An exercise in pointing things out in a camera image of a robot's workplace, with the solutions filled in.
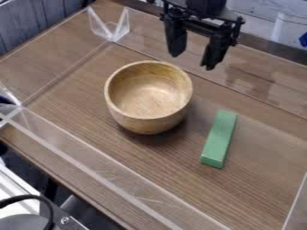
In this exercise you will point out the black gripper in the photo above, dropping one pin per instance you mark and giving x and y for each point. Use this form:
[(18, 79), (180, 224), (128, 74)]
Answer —
[(186, 15)]

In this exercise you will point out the green rectangular block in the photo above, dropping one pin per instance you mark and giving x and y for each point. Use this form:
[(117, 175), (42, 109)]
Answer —
[(216, 150)]

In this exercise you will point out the brown wooden bowl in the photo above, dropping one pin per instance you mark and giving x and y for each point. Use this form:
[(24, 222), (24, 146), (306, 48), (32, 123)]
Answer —
[(149, 94)]

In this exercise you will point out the white bin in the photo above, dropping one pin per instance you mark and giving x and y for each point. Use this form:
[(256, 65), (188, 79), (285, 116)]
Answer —
[(290, 30)]

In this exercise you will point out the clear acrylic corner bracket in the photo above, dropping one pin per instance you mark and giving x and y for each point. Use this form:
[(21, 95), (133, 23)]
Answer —
[(112, 31)]

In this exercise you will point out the clear acrylic front wall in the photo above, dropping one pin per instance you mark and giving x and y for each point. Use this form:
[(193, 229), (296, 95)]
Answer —
[(137, 202)]

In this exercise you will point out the grey metal bracket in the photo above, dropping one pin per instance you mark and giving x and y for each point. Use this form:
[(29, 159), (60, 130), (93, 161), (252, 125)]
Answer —
[(65, 222)]

